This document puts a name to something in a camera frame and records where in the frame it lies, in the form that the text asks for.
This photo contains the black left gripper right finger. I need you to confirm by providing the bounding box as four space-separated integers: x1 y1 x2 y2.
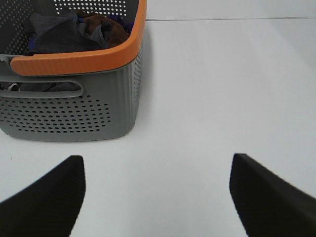
229 154 316 237

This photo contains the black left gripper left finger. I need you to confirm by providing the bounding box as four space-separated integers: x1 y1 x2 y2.
0 156 86 237

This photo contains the dark grey towel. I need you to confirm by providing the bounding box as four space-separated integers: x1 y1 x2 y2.
23 9 108 56

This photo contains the grey basket with orange rim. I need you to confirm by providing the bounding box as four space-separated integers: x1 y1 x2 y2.
0 0 147 142

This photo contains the brown cloth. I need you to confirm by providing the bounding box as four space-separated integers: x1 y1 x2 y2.
75 10 131 49

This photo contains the purple cloth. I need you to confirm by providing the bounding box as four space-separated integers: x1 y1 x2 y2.
107 15 134 34

